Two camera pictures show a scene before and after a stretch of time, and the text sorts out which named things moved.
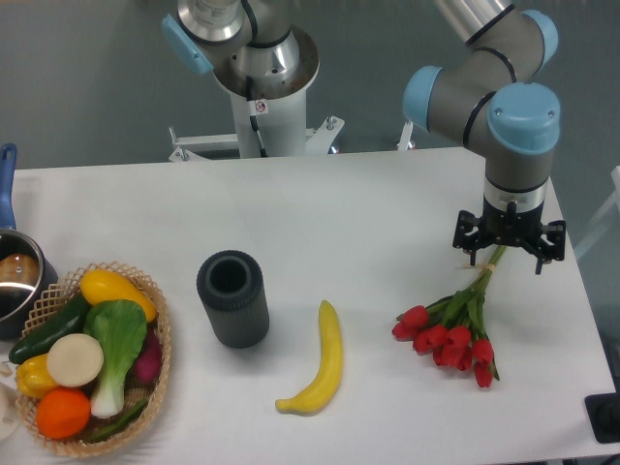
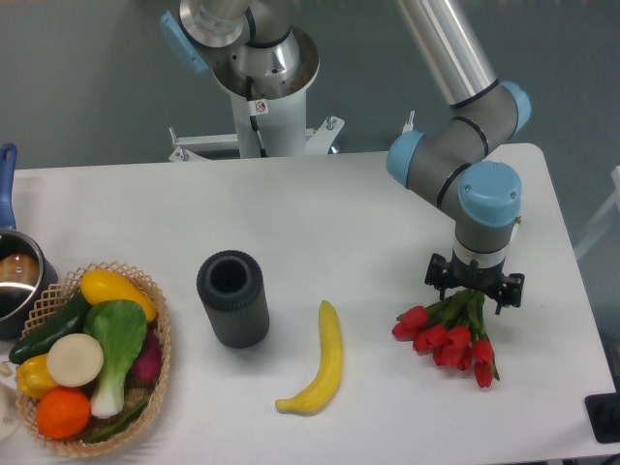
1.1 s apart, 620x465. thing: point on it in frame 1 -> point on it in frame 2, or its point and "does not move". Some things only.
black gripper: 512,228 -> 506,290
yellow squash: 102,285 does not move
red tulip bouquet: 452,328 does not move
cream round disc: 74,359 does not move
